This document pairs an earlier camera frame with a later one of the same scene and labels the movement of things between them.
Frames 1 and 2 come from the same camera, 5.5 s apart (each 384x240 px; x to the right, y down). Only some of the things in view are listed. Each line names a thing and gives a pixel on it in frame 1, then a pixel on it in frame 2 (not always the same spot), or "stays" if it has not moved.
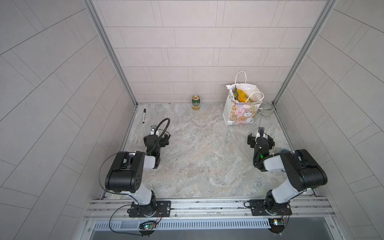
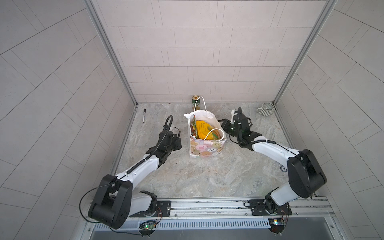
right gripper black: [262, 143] → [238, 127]
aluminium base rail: [314, 208] stays
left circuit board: [147, 225] stays
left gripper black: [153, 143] → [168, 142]
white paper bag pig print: [243, 101] → [205, 148]
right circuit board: [277, 225] stays
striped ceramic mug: [266, 109] stays
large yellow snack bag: [242, 96] → [202, 129]
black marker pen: [144, 110] stays
